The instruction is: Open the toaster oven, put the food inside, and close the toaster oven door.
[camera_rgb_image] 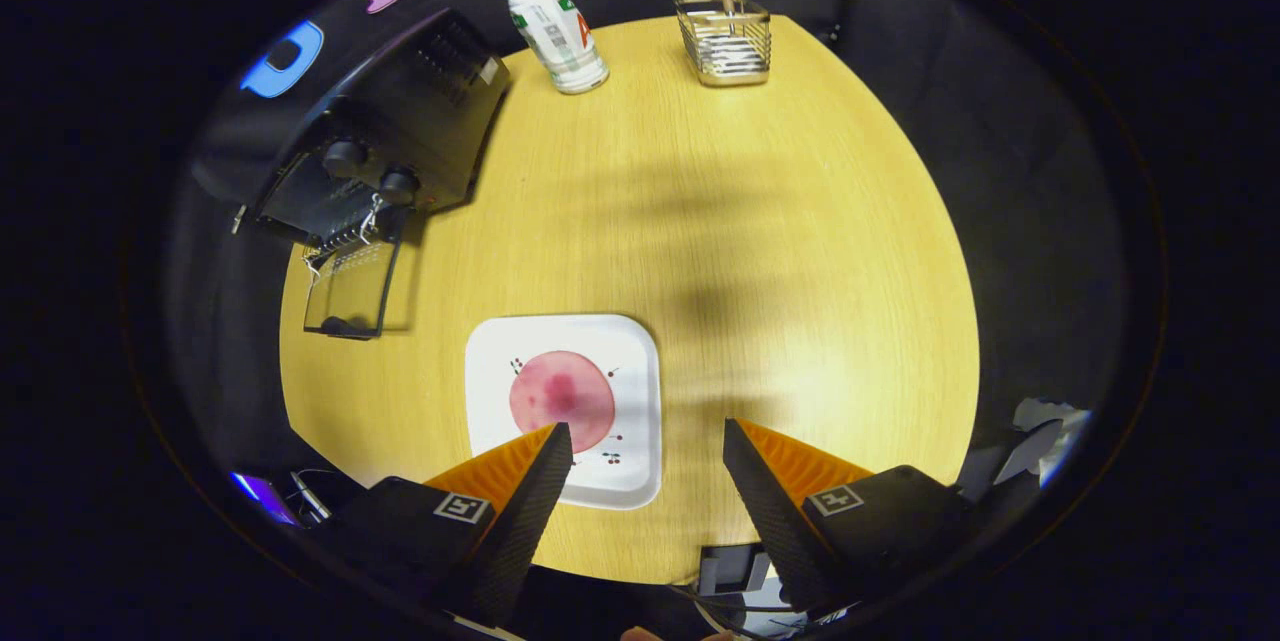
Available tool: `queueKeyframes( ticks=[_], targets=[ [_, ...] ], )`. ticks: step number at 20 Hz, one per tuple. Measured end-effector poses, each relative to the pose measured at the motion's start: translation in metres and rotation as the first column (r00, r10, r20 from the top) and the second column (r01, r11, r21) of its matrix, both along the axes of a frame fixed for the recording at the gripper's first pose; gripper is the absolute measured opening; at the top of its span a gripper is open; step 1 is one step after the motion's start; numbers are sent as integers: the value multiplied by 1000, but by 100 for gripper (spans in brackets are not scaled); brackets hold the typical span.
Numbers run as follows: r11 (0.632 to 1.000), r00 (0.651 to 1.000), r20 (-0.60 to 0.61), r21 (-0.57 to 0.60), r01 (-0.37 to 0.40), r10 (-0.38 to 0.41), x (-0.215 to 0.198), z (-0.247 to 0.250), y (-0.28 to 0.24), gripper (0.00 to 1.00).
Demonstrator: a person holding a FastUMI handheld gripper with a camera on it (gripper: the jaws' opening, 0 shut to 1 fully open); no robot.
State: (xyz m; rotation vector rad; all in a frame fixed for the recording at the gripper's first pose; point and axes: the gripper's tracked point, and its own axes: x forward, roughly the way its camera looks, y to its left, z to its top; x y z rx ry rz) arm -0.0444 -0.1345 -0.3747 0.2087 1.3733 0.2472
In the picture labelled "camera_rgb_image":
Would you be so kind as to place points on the white crumpled sheet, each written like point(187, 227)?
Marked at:
point(1040, 421)

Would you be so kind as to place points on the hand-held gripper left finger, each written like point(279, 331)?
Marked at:
point(525, 511)

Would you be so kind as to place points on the silver cloth clip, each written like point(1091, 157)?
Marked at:
point(239, 219)

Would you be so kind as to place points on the small black box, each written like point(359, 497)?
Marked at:
point(733, 569)

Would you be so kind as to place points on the purple lit screen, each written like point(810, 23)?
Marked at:
point(262, 498)

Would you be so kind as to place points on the black toaster oven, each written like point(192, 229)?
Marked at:
point(440, 111)

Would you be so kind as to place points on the pink round meat slice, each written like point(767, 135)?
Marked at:
point(560, 391)

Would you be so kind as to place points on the black backdrop cloth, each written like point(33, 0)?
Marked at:
point(950, 51)

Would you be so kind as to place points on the white bottle with green label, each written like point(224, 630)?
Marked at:
point(560, 36)

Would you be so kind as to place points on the white square plate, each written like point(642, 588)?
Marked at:
point(500, 391)

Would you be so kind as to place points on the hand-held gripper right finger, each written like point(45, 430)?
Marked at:
point(765, 511)

